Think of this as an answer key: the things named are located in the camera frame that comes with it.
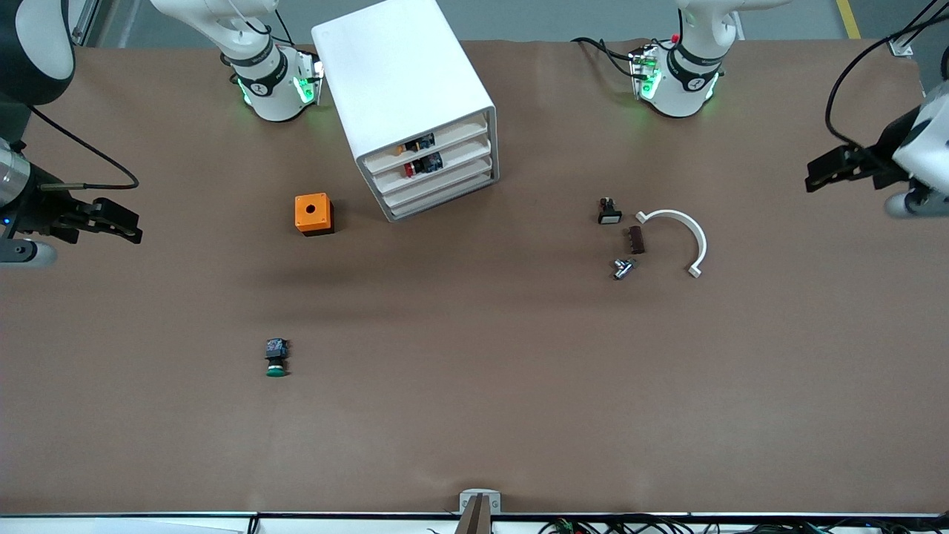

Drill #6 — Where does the white plastic drawer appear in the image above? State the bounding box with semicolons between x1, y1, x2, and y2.
363;119;490;176
384;172;497;222
369;137;492;192
377;156;494;207

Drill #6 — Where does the arm base connector plate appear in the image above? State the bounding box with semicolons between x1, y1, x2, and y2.
629;43;662;101
295;49;325;105

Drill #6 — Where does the white drawer cabinet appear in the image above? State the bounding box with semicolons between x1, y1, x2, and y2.
311;0;500;223

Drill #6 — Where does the red push button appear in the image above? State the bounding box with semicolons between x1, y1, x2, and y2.
404;152;443;179

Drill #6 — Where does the brown paper table cover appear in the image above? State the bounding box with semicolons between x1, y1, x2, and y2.
0;37;949;516

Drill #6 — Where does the aluminium frame profile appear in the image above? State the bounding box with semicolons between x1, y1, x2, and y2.
70;0;101;47
887;0;949;57

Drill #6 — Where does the white curved plastic bracket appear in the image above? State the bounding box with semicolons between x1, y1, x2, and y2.
635;209;708;279

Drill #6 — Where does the orange button enclosure box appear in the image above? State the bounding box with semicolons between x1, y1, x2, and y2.
294;193;335;237

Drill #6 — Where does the black arm base cable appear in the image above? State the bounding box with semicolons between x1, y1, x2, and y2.
571;36;640;79

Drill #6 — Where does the black cable bundle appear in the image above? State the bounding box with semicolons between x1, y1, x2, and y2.
538;514;949;534

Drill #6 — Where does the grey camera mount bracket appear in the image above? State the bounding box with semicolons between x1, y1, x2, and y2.
456;489;503;534

